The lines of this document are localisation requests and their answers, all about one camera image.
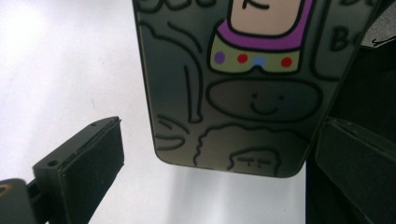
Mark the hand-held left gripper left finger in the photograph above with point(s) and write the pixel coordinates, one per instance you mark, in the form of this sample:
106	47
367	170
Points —
87	168

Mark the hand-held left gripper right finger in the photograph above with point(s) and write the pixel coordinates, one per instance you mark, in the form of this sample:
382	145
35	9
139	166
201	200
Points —
358	174

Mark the cartoon print phone case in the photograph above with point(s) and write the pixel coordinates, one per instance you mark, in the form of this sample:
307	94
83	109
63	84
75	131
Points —
264	124

